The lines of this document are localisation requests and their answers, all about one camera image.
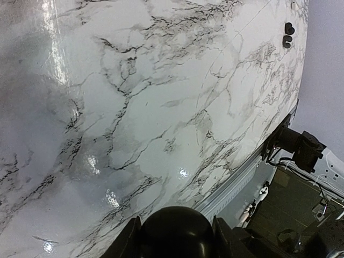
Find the black earbud charging case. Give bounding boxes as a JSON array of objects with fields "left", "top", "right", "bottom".
[{"left": 139, "top": 206, "right": 216, "bottom": 258}]

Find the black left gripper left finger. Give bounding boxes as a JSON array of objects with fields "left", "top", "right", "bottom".
[{"left": 101, "top": 217, "right": 141, "bottom": 258}]

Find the aluminium front rail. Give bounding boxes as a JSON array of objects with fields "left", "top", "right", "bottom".
[{"left": 195, "top": 107, "right": 297, "bottom": 220}]

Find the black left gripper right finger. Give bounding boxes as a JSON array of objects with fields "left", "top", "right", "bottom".
[{"left": 212, "top": 216, "right": 255, "bottom": 258}]

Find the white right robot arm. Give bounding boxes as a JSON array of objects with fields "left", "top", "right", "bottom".
[{"left": 321, "top": 148, "right": 343, "bottom": 190}]

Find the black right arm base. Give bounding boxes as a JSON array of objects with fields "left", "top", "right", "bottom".
[{"left": 261, "top": 114, "right": 326, "bottom": 173}]

